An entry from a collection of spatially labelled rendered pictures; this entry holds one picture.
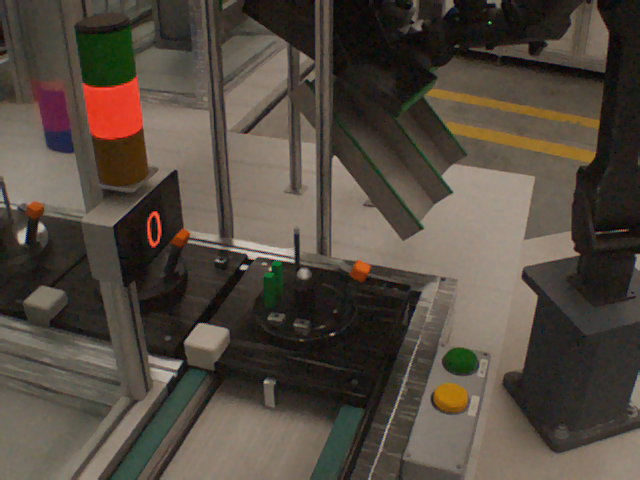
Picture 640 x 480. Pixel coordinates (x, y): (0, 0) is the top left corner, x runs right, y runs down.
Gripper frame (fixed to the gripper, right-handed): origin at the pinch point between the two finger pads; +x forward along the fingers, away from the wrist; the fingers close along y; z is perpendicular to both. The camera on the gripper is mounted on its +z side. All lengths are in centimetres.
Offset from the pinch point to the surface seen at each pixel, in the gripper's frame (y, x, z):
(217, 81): 24.7, 22.8, 1.8
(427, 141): -7.4, 6.5, -21.0
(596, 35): -359, 46, -90
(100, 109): 63, 5, 11
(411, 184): 7.9, 3.4, -22.5
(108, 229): 66, 5, 0
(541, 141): -250, 56, -117
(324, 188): 22.0, 10.7, -16.7
